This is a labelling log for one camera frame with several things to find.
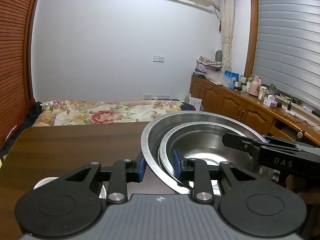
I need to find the white wall switch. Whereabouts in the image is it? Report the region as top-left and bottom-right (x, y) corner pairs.
(153, 55), (165, 63)

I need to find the wooden sideboard cabinet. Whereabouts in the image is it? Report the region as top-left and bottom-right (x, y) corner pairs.
(189, 75), (319, 146)

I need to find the small steel bowl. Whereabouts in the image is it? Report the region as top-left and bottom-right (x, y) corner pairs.
(157, 121), (274, 189)

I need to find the cream patterned curtain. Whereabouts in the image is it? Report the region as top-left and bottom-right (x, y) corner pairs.
(220, 0), (235, 73)

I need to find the blue picture box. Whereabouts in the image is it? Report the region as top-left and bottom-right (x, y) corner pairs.
(223, 70), (239, 89)

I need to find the white paper bag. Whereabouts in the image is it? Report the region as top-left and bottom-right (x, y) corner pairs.
(185, 94), (202, 111)

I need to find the grey window blind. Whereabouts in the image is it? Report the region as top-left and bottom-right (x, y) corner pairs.
(253, 0), (320, 108)

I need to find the floral bed quilt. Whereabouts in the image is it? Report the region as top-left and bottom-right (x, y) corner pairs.
(33, 100), (196, 127)

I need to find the folded clothes stack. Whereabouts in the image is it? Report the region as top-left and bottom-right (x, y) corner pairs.
(194, 56), (222, 76)

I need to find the pink kettle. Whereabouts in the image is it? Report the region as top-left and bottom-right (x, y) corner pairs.
(249, 75), (261, 97)

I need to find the black clothing pile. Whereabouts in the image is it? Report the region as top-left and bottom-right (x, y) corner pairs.
(21, 101), (42, 128)

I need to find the large steel bowl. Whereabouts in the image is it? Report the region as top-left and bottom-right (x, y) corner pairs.
(140, 111), (273, 194)

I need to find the pink tissue box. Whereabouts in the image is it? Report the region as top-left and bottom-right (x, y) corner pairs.
(263, 95), (278, 108)

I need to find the brown louvered wardrobe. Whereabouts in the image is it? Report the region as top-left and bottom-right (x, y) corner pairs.
(1, 0), (37, 145)

